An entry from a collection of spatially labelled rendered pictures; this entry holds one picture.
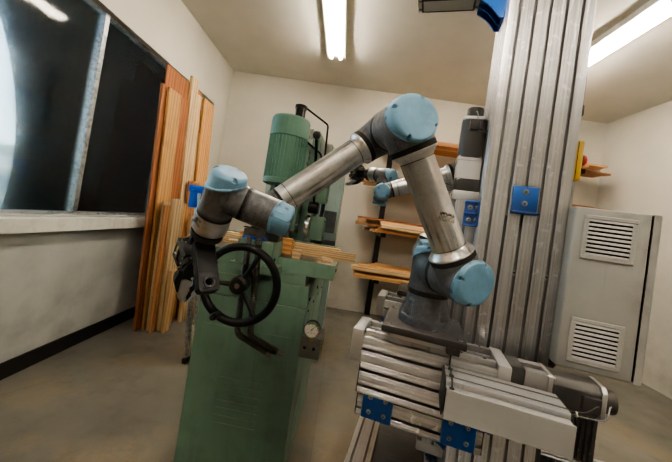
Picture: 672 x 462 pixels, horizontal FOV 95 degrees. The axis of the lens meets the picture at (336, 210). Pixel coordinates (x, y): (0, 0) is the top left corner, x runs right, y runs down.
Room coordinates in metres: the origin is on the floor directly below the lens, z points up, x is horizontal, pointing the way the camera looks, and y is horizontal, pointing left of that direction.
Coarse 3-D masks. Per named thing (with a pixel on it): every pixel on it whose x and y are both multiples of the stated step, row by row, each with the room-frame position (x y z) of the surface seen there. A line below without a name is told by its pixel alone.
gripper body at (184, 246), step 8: (192, 232) 0.66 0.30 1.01; (184, 240) 0.73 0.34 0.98; (192, 240) 0.71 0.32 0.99; (200, 240) 0.66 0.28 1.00; (208, 240) 0.66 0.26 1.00; (216, 240) 0.68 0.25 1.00; (176, 248) 0.73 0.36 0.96; (184, 248) 0.70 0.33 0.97; (176, 256) 0.72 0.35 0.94; (184, 256) 0.69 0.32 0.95; (176, 264) 0.72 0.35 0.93; (184, 264) 0.68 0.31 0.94; (192, 264) 0.69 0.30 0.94; (184, 272) 0.69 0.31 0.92; (192, 272) 0.70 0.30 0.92
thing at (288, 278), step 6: (222, 264) 1.26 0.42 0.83; (228, 264) 1.25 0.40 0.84; (222, 270) 1.26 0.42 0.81; (228, 270) 1.25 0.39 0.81; (234, 270) 1.25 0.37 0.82; (264, 276) 1.24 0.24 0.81; (270, 276) 1.24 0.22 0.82; (282, 276) 1.24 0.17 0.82; (288, 276) 1.23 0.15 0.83; (294, 276) 1.23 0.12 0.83; (300, 276) 1.23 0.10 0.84; (306, 276) 1.24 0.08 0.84; (282, 282) 1.24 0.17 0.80; (288, 282) 1.23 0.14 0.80; (294, 282) 1.23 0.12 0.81; (300, 282) 1.23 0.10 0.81; (306, 282) 1.26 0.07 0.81
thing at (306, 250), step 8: (296, 248) 1.39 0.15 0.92; (304, 248) 1.39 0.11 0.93; (312, 248) 1.38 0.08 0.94; (320, 248) 1.40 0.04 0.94; (312, 256) 1.38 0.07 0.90; (320, 256) 1.38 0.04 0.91; (328, 256) 1.38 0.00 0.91; (336, 256) 1.38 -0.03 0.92; (344, 256) 1.37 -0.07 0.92; (352, 256) 1.37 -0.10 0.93
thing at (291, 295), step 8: (224, 280) 1.26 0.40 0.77; (264, 280) 1.24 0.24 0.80; (312, 280) 1.36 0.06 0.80; (320, 280) 1.63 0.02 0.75; (224, 288) 1.25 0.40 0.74; (264, 288) 1.24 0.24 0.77; (272, 288) 1.24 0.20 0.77; (288, 288) 1.23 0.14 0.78; (296, 288) 1.23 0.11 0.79; (304, 288) 1.23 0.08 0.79; (312, 288) 1.33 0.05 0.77; (248, 296) 1.25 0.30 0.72; (264, 296) 1.24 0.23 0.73; (280, 296) 1.24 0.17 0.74; (288, 296) 1.23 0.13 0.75; (296, 296) 1.23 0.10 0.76; (304, 296) 1.23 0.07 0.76; (312, 296) 1.37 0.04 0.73; (280, 304) 1.24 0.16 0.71; (288, 304) 1.23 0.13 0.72; (296, 304) 1.23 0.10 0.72; (304, 304) 1.23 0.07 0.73
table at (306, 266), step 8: (216, 248) 1.26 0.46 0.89; (224, 256) 1.26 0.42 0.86; (232, 256) 1.25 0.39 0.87; (280, 256) 1.25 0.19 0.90; (288, 256) 1.28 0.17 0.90; (304, 256) 1.35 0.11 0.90; (232, 264) 1.16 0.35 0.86; (240, 264) 1.15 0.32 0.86; (248, 264) 1.15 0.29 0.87; (280, 264) 1.24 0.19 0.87; (288, 264) 1.24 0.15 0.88; (296, 264) 1.23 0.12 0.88; (304, 264) 1.23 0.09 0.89; (312, 264) 1.23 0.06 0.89; (320, 264) 1.23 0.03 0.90; (328, 264) 1.23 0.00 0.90; (336, 264) 1.29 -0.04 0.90; (264, 272) 1.15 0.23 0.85; (288, 272) 1.23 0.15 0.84; (296, 272) 1.23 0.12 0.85; (304, 272) 1.23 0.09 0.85; (312, 272) 1.23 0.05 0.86; (320, 272) 1.22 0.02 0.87; (328, 272) 1.22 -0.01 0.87; (336, 272) 1.40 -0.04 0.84
